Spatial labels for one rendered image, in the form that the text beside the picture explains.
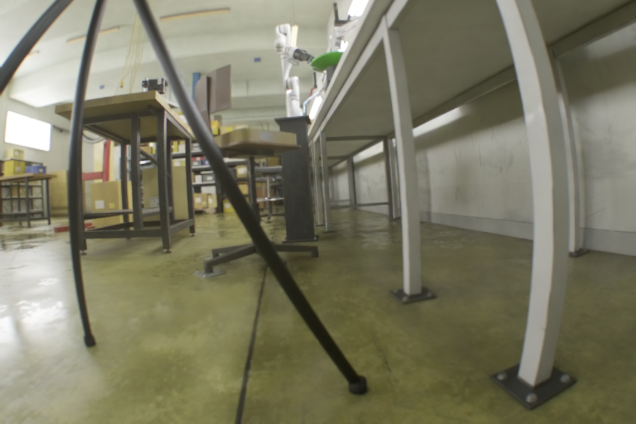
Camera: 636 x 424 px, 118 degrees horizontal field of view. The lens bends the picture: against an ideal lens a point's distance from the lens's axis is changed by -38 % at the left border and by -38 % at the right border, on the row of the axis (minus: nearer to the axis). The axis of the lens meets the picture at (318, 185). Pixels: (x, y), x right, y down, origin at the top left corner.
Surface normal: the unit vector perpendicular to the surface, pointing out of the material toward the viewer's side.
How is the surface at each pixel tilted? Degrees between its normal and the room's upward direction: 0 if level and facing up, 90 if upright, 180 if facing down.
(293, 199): 90
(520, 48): 90
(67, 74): 90
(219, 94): 90
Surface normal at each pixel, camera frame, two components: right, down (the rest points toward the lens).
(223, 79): -0.39, 0.00
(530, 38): 0.11, -0.03
